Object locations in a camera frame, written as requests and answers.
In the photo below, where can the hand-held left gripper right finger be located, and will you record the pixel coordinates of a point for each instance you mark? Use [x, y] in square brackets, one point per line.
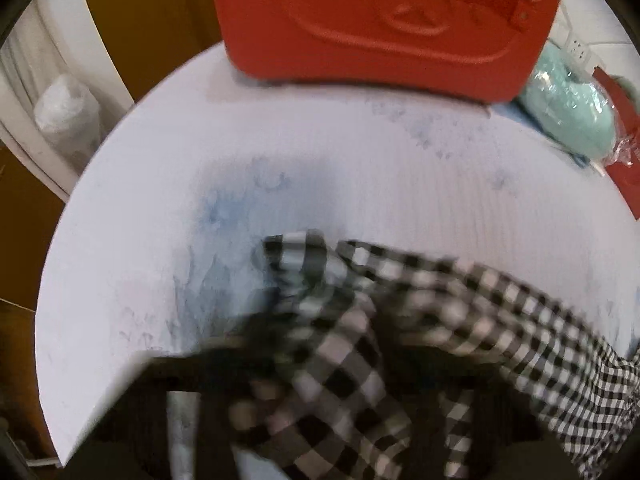
[500, 425]

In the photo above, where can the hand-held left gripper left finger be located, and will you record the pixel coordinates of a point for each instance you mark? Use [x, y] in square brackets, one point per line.
[215, 410]

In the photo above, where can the black white checkered garment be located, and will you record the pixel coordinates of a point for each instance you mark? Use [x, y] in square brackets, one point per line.
[450, 300]

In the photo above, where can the red paper bag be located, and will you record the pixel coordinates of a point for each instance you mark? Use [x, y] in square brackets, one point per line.
[625, 185]

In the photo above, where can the teal yarn in plastic bag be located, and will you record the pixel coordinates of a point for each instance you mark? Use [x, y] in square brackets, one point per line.
[565, 105]

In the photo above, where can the white plastic bag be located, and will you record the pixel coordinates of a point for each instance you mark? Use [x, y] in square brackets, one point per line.
[65, 110]

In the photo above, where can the beige curtain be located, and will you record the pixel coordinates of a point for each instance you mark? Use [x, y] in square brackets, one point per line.
[20, 70]

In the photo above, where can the red small suitcase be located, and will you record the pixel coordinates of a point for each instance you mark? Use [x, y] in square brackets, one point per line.
[375, 20]

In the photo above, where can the white wall socket panel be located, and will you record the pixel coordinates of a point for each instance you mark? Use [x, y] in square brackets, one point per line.
[575, 47]

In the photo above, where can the wooden headboard frame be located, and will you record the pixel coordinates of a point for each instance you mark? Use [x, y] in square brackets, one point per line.
[150, 10]

